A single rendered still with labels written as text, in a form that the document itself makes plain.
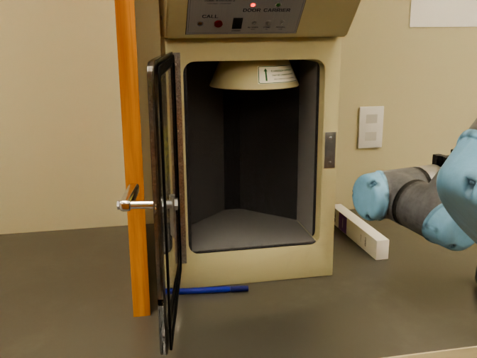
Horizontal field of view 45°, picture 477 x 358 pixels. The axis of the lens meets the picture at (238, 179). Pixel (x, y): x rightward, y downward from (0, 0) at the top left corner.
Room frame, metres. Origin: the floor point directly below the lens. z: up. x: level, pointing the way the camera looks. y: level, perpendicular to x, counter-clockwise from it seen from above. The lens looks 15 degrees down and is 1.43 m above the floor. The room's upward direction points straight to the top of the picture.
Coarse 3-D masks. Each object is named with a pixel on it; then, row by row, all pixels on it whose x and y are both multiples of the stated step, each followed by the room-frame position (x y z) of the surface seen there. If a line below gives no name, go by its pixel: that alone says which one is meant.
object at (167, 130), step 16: (160, 144) 0.74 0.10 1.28; (160, 160) 0.73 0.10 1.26; (160, 176) 0.72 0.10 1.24; (176, 192) 0.96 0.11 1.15; (176, 224) 0.93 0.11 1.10; (160, 240) 0.69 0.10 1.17; (176, 240) 0.92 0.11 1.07; (160, 256) 0.69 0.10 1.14; (176, 256) 0.91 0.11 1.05; (160, 272) 0.69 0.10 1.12; (176, 272) 0.90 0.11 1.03; (160, 288) 0.69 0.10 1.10; (160, 304) 0.69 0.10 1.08; (160, 320) 0.69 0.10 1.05; (160, 336) 0.69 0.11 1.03; (160, 352) 0.69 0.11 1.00
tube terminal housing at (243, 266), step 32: (160, 0) 1.06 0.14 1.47; (160, 32) 1.10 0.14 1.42; (320, 64) 1.09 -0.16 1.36; (320, 96) 1.09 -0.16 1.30; (320, 128) 1.09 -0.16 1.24; (320, 160) 1.09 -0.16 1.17; (320, 192) 1.09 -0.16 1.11; (320, 224) 1.07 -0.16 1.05; (192, 256) 1.02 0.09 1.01; (224, 256) 1.03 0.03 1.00; (256, 256) 1.04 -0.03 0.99; (288, 256) 1.05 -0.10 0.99; (320, 256) 1.07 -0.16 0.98
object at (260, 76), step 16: (224, 64) 1.10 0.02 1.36; (240, 64) 1.08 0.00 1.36; (256, 64) 1.07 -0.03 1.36; (272, 64) 1.08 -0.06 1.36; (288, 64) 1.11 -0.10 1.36; (224, 80) 1.08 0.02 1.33; (240, 80) 1.06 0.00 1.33; (256, 80) 1.06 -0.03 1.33; (272, 80) 1.06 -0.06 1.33; (288, 80) 1.09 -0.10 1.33
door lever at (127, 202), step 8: (136, 184) 0.81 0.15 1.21; (128, 192) 0.76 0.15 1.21; (136, 192) 0.78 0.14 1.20; (120, 200) 0.73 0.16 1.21; (128, 200) 0.73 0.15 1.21; (136, 200) 0.73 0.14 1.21; (144, 200) 0.73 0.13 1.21; (152, 200) 0.73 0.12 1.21; (120, 208) 0.72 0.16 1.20; (128, 208) 0.72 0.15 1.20; (136, 208) 0.73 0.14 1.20; (144, 208) 0.73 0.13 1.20; (152, 208) 0.73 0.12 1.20
